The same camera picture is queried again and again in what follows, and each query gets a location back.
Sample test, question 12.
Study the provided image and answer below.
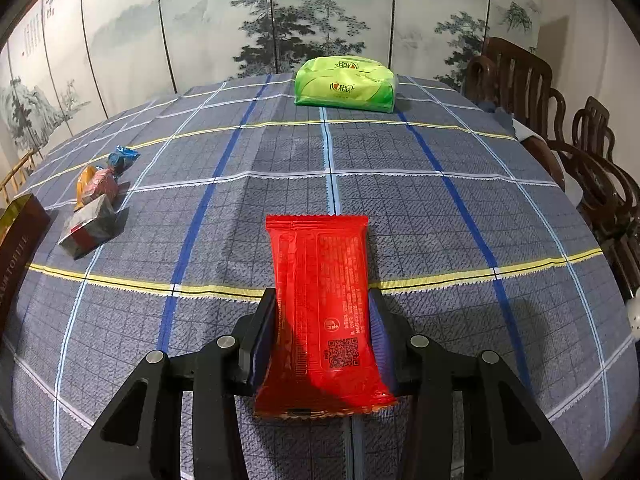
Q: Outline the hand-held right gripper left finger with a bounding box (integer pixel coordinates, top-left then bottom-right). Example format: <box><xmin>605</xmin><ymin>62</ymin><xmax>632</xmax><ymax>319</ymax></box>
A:
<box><xmin>62</xmin><ymin>287</ymin><xmax>278</xmax><ymax>480</ymax></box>

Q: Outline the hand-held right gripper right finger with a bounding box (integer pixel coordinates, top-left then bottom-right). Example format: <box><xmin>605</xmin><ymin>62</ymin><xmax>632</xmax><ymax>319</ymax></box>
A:
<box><xmin>367</xmin><ymin>287</ymin><xmax>583</xmax><ymax>480</ymax></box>

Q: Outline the red snack packet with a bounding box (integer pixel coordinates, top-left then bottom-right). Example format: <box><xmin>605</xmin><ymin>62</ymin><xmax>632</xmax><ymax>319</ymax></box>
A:
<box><xmin>252</xmin><ymin>214</ymin><xmax>398</xmax><ymax>420</ymax></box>

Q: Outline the grey clear snack packet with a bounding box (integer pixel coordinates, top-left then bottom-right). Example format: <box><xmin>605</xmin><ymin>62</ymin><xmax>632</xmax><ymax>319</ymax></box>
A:
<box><xmin>57</xmin><ymin>194</ymin><xmax>121</xmax><ymax>260</ymax></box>

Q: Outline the pink candy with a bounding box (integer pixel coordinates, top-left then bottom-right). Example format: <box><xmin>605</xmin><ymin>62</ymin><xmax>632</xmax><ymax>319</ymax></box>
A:
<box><xmin>82</xmin><ymin>167</ymin><xmax>121</xmax><ymax>206</ymax></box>

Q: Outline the small blue candy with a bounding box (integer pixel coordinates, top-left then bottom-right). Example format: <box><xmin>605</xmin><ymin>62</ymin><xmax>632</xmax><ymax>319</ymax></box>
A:
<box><xmin>107</xmin><ymin>146</ymin><xmax>140</xmax><ymax>177</ymax></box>

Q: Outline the orange snack packet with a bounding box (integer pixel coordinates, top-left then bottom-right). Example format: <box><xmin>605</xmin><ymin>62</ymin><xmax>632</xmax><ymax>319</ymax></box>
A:
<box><xmin>74</xmin><ymin>165</ymin><xmax>98</xmax><ymax>211</ymax></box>

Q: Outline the red and gold tin box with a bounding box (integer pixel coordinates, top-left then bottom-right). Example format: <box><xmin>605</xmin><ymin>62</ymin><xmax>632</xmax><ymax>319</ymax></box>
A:
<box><xmin>0</xmin><ymin>194</ymin><xmax>52</xmax><ymax>336</ymax></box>

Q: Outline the blue plaid tablecloth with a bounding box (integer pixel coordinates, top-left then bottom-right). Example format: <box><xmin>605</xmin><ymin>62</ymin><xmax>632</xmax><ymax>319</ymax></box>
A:
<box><xmin>0</xmin><ymin>72</ymin><xmax>636</xmax><ymax>480</ymax></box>

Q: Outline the small white object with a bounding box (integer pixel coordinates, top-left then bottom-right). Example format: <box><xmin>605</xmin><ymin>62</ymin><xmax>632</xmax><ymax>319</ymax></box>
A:
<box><xmin>622</xmin><ymin>290</ymin><xmax>640</xmax><ymax>343</ymax></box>

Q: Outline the dark wooden chair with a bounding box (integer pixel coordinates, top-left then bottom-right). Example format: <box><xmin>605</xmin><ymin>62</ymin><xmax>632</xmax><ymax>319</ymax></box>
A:
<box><xmin>465</xmin><ymin>36</ymin><xmax>553</xmax><ymax>126</ymax></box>
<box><xmin>547</xmin><ymin>96</ymin><xmax>640</xmax><ymax>241</ymax></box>
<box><xmin>600</xmin><ymin>210</ymin><xmax>640</xmax><ymax>301</ymax></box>

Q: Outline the green tissue pack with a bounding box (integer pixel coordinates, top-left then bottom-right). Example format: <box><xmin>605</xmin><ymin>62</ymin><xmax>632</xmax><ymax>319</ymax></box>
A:
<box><xmin>293</xmin><ymin>56</ymin><xmax>399</xmax><ymax>112</ymax></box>

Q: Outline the bamboo chair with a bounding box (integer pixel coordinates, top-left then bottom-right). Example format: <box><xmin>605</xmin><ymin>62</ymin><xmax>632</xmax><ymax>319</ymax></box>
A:
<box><xmin>0</xmin><ymin>149</ymin><xmax>43</xmax><ymax>211</ymax></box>

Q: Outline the painted landscape folding screen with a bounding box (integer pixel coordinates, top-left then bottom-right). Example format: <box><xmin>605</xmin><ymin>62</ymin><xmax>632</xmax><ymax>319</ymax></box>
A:
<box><xmin>0</xmin><ymin>0</ymin><xmax>543</xmax><ymax>171</ymax></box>

